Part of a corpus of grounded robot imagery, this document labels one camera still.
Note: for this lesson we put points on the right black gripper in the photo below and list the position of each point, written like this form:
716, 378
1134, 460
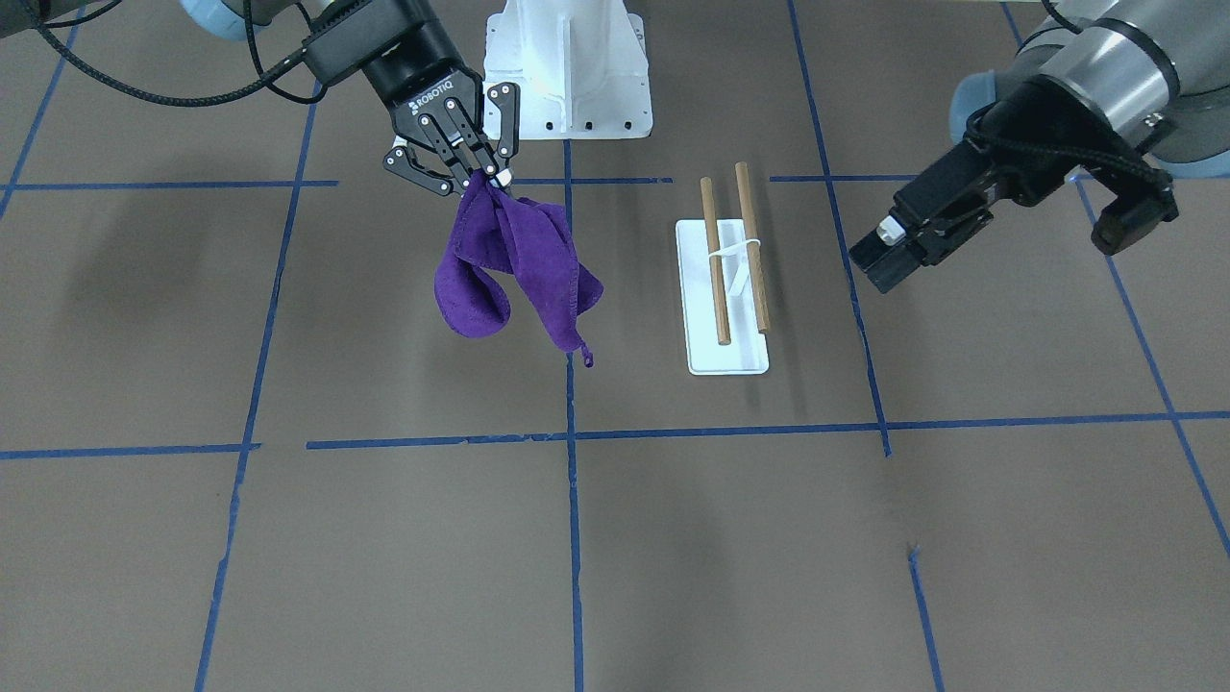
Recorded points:
420, 70

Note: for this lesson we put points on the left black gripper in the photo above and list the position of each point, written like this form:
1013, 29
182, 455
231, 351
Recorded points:
1038, 130

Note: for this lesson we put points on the purple towel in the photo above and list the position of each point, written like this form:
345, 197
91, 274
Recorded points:
528, 240

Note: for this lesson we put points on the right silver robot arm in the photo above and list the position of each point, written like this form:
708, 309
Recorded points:
232, 20

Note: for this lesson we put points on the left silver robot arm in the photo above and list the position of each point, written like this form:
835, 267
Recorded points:
1134, 93

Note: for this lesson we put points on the white wooden towel rack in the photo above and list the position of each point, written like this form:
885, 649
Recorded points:
723, 295

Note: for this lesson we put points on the brown paper table cover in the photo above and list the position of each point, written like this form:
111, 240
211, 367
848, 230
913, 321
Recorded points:
243, 452

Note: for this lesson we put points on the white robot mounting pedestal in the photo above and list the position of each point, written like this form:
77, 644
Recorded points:
582, 68

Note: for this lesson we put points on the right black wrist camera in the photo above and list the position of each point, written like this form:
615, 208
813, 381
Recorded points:
349, 34

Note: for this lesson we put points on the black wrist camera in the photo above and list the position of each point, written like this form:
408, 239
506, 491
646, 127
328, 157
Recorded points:
1139, 206
349, 34

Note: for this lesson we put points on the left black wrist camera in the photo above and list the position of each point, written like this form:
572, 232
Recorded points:
1139, 206

